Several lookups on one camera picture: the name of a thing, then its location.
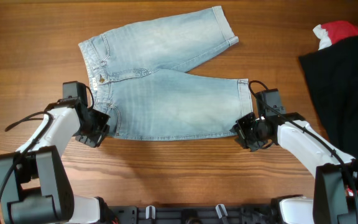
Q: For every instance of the black garment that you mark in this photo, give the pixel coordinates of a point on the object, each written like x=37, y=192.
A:
x=331, y=75

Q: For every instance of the light blue denim shorts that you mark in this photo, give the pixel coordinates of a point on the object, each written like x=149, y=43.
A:
x=140, y=76

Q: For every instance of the red and white garment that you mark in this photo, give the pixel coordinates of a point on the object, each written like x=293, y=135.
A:
x=332, y=32

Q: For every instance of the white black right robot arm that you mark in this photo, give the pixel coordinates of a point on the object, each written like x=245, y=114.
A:
x=335, y=173

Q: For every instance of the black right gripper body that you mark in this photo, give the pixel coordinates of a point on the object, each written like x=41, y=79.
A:
x=245, y=131

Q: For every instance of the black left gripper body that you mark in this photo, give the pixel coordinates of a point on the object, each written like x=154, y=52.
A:
x=96, y=127

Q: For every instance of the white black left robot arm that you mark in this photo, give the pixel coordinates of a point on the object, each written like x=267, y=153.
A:
x=34, y=187

